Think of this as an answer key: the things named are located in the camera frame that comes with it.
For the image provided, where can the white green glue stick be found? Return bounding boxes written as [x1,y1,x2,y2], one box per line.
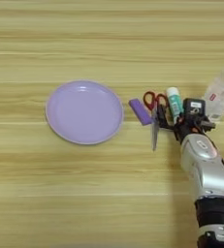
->
[166,86,185,125]

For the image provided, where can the purple rectangular block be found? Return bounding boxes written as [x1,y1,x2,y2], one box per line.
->
[128,98,153,126]

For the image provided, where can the black box with white label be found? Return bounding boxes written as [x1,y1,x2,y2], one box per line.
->
[182,98,207,118]

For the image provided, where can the purple round plate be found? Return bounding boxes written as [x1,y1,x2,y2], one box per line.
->
[45,79,125,145]

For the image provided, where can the clear bottle with red cap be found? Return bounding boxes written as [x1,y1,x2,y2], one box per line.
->
[203,60,224,122]

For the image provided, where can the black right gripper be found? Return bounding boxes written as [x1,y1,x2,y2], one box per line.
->
[156,103,216,143]

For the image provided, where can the red-handled scissors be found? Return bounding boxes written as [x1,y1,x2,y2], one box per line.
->
[143,91,170,152]

